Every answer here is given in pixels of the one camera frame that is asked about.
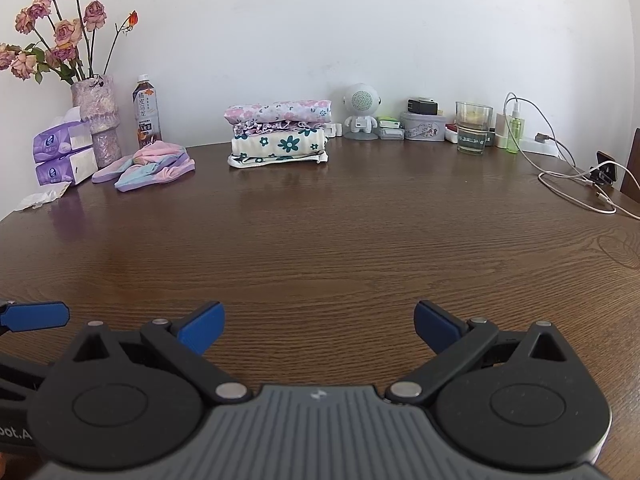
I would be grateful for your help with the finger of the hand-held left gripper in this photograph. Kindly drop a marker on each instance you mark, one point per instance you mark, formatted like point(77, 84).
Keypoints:
point(35, 316)

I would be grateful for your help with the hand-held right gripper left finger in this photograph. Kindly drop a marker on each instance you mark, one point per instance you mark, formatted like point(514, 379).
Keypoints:
point(202, 330)

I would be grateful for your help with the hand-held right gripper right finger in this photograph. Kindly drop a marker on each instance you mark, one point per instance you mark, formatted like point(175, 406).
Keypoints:
point(437, 327)

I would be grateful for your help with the pink floral dress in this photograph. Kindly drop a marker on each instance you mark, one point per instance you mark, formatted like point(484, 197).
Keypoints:
point(280, 110)

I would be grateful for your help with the crumpled white tissue wrapper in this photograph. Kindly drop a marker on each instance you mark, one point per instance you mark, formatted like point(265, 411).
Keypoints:
point(40, 199)

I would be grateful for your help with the pastel pink blue purple garment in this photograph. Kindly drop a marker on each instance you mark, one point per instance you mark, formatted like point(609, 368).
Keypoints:
point(160, 170)

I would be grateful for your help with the opened purple tissue pack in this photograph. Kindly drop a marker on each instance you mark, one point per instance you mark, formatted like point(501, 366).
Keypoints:
point(50, 142)

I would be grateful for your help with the clear drinking glass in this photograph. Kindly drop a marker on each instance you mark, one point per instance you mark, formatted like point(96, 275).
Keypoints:
point(474, 142)

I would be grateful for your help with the small red white box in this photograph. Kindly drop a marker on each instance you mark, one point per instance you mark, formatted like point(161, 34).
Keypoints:
point(451, 132)

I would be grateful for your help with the small grey box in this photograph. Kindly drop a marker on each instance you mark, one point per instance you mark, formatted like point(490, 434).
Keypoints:
point(391, 134)

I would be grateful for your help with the grey printed tin box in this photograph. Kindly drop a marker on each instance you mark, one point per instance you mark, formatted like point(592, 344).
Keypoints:
point(422, 127)

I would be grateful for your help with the folded cream teal-flower garment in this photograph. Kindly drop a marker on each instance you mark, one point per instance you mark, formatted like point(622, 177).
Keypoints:
point(280, 145)

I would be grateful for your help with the green spray bottle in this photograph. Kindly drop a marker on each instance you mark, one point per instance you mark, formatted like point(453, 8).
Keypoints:
point(513, 135)

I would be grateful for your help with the small green white box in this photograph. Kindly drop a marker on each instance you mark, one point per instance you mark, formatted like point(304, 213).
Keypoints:
point(389, 122)

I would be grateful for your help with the pink mottled vase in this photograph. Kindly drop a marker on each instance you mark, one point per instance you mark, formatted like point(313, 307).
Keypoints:
point(97, 105)

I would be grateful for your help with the black power adapter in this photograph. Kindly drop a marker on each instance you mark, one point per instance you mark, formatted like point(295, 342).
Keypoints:
point(422, 107)

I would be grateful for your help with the small white plug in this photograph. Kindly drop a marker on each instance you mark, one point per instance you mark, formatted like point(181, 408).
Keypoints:
point(334, 131)

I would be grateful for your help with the tea bottle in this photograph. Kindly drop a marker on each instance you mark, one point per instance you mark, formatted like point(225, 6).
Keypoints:
point(147, 110)

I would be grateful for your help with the black phone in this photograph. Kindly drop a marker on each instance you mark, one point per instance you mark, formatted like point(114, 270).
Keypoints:
point(607, 167)

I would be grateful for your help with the white robot-shaped speaker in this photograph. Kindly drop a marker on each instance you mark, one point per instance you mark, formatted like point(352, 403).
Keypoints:
point(362, 100)

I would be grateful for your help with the wooden chair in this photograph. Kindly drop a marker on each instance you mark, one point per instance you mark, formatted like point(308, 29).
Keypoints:
point(634, 160)

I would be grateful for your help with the dried rose bouquet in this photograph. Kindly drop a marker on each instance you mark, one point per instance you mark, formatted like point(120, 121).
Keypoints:
point(65, 35)

